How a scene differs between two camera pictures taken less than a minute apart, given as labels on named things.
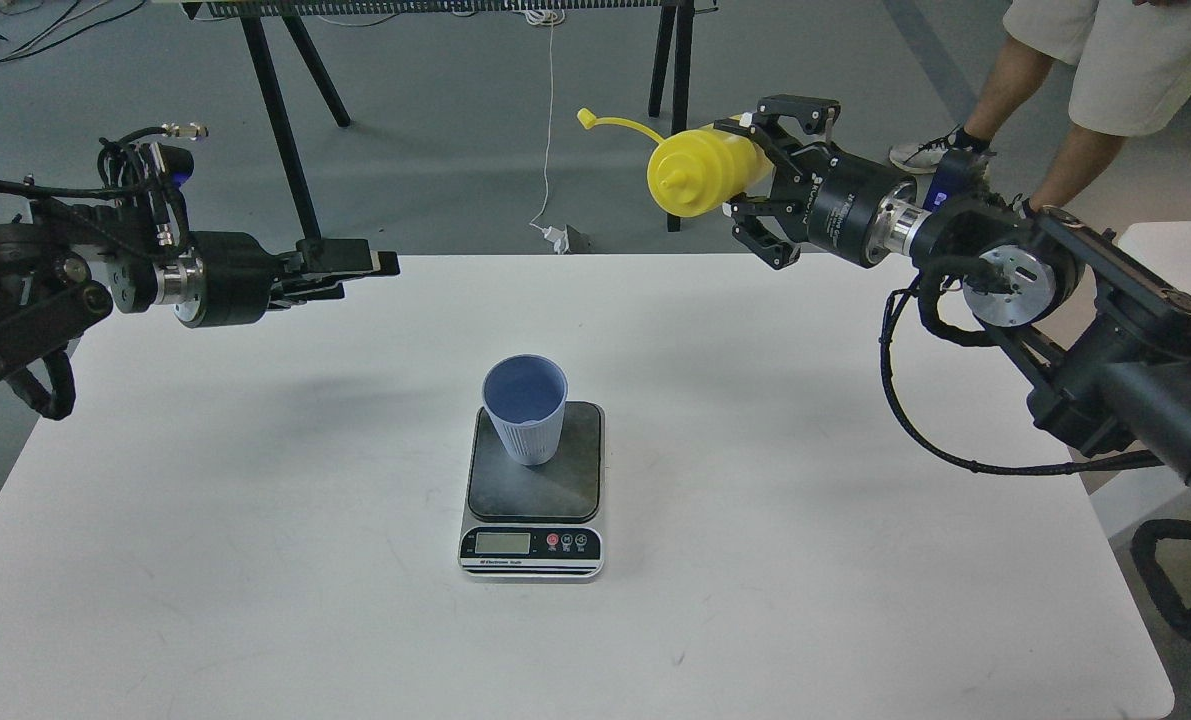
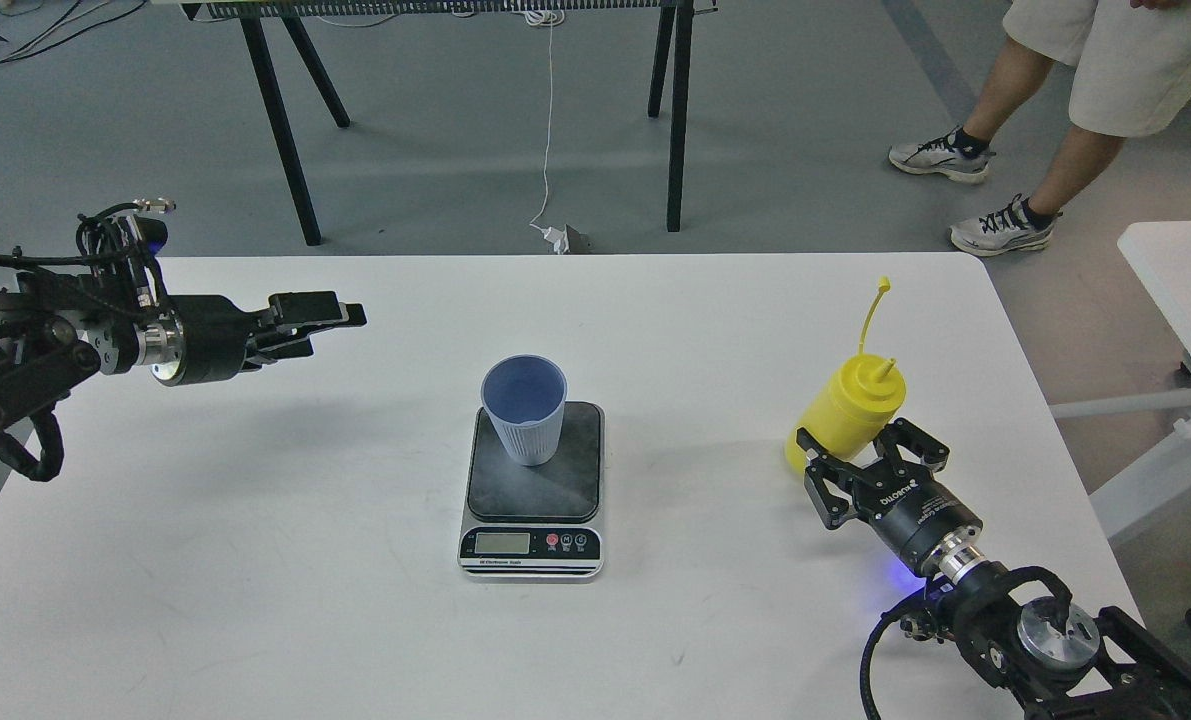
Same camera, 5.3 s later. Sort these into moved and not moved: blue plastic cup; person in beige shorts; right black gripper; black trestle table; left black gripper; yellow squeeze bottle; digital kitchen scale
Moved: yellow squeeze bottle; left black gripper; right black gripper
Not moved: black trestle table; person in beige shorts; blue plastic cup; digital kitchen scale
